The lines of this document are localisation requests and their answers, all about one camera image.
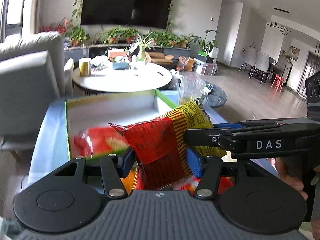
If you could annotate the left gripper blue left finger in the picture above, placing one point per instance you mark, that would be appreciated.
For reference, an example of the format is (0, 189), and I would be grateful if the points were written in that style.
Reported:
(125, 162)

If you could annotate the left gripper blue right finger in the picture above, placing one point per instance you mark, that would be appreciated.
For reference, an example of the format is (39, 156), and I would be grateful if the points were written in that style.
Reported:
(196, 162)

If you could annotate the red yellow snack bag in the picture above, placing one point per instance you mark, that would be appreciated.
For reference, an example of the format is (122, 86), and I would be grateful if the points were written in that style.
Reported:
(159, 145)

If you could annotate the person's right hand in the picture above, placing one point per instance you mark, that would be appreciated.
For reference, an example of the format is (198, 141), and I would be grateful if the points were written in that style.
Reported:
(294, 182)

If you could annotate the red snack packet in box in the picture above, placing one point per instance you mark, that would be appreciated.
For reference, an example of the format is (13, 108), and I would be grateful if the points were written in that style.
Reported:
(96, 142)

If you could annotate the green white cardboard box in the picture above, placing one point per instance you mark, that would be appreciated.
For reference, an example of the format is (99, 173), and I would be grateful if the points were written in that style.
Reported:
(118, 108)

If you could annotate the red stool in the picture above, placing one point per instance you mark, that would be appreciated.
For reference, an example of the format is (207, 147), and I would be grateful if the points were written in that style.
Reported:
(278, 83)

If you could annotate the clear glass jar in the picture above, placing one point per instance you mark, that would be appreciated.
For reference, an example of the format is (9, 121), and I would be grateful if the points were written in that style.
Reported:
(192, 86)

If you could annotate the blue striped tablecloth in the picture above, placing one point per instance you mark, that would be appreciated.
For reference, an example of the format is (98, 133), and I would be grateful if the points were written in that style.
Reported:
(51, 150)

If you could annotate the white dining chair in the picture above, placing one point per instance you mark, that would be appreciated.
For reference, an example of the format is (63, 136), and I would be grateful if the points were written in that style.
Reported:
(262, 65)

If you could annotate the round white coffee table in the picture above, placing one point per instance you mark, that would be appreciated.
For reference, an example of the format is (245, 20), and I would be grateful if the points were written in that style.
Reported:
(140, 77)

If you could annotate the clear plastic storage bin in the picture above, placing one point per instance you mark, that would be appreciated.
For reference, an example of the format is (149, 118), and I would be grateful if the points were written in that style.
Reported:
(203, 68)

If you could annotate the blue snack tray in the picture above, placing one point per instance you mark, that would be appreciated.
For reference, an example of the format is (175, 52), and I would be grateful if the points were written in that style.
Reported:
(120, 63)

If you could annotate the spider plant in glass vase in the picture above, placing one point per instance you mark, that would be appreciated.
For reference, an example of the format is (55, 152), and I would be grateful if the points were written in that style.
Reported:
(142, 42)

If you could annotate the yellow tin can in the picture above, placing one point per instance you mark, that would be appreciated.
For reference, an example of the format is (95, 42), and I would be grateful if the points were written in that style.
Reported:
(85, 67)

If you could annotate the brown cardboard box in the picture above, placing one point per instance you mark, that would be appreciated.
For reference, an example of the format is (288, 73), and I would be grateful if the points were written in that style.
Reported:
(159, 58)

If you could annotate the tv console cabinet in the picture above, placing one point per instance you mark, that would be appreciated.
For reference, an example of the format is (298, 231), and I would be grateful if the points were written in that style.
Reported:
(92, 51)

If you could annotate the grey sofa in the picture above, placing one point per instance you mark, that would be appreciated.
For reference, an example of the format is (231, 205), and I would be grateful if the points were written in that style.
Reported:
(33, 75)

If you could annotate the potted green plant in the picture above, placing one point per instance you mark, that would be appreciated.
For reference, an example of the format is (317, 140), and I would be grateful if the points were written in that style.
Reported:
(77, 36)

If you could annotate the red flower plant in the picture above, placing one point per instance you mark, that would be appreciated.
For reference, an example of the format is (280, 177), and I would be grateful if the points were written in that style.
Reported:
(63, 26)

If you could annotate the black wall television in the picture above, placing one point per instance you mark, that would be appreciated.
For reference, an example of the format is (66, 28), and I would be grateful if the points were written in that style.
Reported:
(143, 13)

